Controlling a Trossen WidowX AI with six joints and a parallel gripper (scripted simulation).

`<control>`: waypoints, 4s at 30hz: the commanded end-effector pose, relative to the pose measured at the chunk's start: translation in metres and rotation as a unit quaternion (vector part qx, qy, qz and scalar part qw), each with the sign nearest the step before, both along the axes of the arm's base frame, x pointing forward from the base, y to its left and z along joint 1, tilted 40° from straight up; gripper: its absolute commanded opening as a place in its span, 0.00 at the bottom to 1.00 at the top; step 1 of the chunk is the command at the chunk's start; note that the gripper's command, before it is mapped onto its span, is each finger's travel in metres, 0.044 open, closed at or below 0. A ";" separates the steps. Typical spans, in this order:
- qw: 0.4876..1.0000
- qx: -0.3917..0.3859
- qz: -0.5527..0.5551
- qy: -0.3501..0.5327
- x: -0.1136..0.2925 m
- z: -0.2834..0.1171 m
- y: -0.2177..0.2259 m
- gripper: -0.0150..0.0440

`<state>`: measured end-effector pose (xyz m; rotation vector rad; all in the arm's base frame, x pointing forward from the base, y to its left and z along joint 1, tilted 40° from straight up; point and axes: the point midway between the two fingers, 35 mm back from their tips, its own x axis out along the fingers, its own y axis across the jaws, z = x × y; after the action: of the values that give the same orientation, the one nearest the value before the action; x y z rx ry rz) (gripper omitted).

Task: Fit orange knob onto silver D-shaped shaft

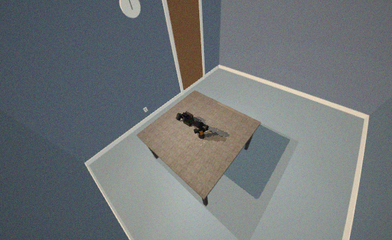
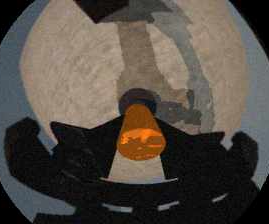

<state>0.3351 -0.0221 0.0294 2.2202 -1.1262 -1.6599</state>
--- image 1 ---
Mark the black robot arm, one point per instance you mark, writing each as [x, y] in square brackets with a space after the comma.
[185, 117]

